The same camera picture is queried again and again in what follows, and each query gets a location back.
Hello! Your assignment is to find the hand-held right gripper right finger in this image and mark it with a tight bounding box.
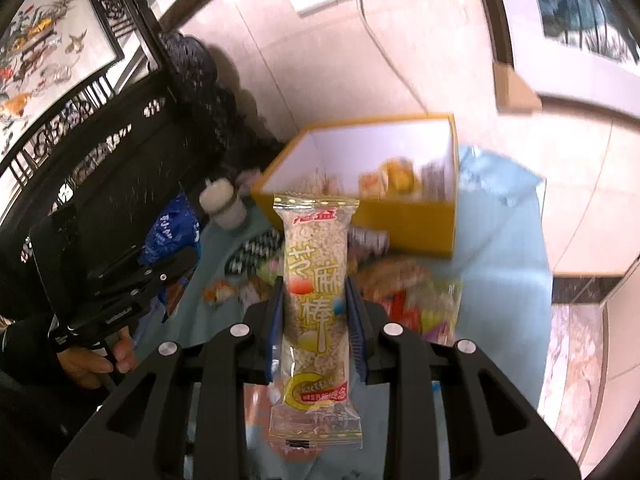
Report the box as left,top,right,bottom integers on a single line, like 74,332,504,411
344,275,583,480

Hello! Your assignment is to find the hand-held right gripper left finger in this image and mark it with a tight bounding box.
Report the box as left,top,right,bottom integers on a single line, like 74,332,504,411
52,275,286,480

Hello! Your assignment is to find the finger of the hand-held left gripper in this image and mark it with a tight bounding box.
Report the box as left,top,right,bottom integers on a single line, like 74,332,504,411
86,245,146,286
100,246,199,306

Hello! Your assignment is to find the blue snack packet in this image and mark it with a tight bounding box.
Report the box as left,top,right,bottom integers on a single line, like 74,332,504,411
139,192,202,266

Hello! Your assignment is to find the pile of mixed snack packets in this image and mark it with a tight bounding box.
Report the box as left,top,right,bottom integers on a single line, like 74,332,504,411
202,225,463,346

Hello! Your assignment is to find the clear rice stick packet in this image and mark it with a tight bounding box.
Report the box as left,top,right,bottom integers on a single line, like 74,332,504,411
269,192,363,453

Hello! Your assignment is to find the yellow cardboard box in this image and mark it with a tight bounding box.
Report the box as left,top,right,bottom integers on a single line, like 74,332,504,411
250,114,460,260

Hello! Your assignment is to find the orange red chips packet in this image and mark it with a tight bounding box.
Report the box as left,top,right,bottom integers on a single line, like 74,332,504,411
360,157,418,196

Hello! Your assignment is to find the person's left hand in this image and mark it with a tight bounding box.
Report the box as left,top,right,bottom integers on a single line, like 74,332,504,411
55,329,139,390

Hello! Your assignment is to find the beige lidded cup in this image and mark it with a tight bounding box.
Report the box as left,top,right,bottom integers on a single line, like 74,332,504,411
199,178,249,231

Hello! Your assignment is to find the dark carved wooden chair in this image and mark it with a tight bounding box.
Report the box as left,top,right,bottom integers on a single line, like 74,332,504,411
0,0,281,281

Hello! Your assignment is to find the teal printed tablecloth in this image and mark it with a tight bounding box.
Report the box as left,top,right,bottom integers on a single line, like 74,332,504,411
135,145,553,480

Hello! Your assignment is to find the painted fish and bird panel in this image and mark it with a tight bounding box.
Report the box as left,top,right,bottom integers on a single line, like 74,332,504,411
0,0,126,158

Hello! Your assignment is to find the beige cabinet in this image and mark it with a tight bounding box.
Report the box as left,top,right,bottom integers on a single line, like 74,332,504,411
580,255,640,476

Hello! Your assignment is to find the cardboard corner protector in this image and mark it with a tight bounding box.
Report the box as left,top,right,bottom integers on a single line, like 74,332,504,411
492,61,543,111

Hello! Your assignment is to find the framed lotus painting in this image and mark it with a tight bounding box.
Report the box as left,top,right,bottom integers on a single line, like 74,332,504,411
470,0,640,121

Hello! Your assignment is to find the grey power cable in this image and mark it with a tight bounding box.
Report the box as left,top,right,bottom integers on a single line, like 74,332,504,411
352,0,431,113

